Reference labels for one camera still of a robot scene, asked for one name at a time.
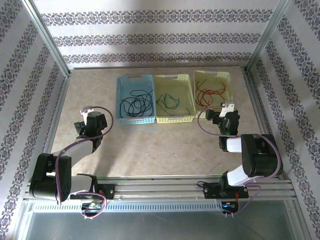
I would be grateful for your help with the pale yellow perforated basket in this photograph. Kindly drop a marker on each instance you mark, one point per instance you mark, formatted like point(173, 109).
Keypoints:
point(172, 85)
point(212, 77)

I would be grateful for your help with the blue perforated plastic basket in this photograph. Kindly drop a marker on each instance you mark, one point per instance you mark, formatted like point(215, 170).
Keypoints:
point(135, 82)

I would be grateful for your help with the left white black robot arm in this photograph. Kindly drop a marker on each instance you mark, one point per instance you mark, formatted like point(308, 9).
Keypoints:
point(80, 150)

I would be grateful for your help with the aluminium side rail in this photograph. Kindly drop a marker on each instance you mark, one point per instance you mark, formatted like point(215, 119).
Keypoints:
point(252, 90)
point(60, 105)

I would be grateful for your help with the aluminium corner post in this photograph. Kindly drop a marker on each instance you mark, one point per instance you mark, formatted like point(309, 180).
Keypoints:
point(265, 37)
point(50, 42)

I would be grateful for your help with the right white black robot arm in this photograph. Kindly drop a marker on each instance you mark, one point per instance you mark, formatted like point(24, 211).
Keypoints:
point(260, 155)

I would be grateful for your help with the grey steel plate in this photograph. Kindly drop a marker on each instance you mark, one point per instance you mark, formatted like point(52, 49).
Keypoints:
point(150, 227)

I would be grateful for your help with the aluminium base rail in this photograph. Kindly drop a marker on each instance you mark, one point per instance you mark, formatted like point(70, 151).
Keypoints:
point(155, 187)

